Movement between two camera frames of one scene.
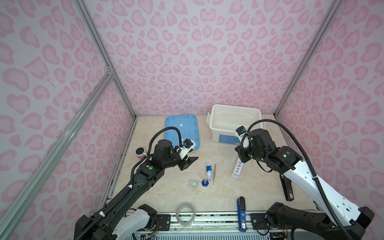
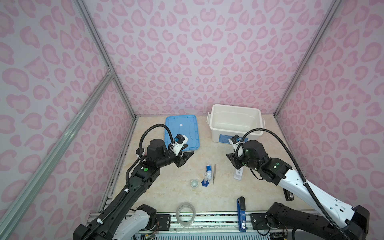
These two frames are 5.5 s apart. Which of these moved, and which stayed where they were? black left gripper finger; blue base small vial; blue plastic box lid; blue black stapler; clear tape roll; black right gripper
Moved: black right gripper; black left gripper finger
Stayed: blue base small vial; clear tape roll; blue plastic box lid; blue black stapler
